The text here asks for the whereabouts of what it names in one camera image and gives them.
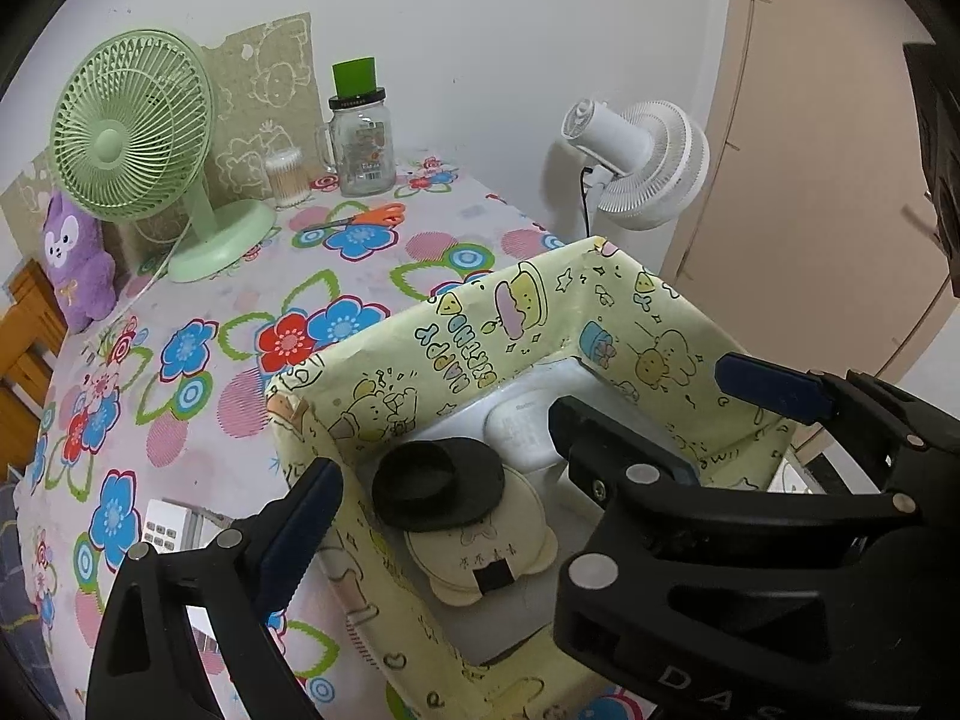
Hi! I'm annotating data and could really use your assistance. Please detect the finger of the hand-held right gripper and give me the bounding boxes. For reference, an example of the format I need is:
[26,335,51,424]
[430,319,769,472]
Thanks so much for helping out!
[715,352,960,515]
[547,396,700,554]

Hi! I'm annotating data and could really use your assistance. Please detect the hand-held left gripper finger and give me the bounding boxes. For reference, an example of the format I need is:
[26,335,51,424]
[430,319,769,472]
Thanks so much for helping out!
[85,457,344,720]

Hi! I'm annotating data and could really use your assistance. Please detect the white earbuds case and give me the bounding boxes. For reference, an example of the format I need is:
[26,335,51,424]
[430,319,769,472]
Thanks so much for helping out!
[484,388,567,475]

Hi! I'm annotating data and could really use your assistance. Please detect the white remote control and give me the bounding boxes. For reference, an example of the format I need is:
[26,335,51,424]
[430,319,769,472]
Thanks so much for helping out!
[141,496,233,563]

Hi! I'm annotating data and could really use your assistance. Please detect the black round disc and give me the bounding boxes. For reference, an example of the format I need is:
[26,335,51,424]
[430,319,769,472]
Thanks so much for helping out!
[371,437,505,533]

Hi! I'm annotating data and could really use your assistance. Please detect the beige round bear mirror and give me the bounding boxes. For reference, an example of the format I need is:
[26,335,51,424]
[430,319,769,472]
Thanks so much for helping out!
[405,465,557,608]

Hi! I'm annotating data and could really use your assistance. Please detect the yellow patterned box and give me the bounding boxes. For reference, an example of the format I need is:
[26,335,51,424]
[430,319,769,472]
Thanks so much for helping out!
[266,236,796,720]

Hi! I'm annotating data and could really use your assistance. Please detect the floral tablecloth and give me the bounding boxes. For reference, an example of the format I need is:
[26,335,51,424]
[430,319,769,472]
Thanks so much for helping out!
[15,154,676,720]

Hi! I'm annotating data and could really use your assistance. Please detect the beige door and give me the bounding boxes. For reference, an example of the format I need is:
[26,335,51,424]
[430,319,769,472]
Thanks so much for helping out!
[660,0,960,391]

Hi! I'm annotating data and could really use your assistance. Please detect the white standing fan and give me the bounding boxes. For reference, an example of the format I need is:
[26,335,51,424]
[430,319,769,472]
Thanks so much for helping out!
[562,97,710,230]

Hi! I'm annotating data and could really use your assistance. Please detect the orange scissors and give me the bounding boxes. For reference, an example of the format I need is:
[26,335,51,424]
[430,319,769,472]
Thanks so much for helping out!
[302,204,406,233]

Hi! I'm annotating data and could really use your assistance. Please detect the wooden bed headboard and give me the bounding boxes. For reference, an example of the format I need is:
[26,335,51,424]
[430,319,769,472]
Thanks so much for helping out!
[0,259,68,481]

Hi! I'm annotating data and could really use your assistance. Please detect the purple plush toy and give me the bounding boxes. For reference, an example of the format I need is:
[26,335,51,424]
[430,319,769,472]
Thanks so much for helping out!
[41,191,119,332]

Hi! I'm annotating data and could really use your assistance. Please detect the cotton swab container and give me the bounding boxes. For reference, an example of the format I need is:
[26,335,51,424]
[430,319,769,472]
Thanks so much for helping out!
[264,148,310,209]

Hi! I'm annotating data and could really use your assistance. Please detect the glass jar with green lid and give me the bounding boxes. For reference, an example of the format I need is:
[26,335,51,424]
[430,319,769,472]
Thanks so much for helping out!
[313,56,397,198]

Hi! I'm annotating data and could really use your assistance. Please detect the green desk fan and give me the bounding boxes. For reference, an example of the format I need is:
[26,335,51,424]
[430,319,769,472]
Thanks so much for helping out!
[49,30,278,284]

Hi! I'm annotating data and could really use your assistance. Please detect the green patterned board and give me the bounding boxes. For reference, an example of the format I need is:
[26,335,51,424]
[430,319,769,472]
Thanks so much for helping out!
[0,13,316,241]

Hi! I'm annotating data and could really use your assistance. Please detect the black fan cable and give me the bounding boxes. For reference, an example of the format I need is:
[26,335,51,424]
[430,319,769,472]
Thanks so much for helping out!
[579,163,601,241]

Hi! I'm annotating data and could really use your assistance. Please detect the white fan cable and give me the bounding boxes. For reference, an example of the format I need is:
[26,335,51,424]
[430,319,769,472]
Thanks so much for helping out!
[97,225,188,331]

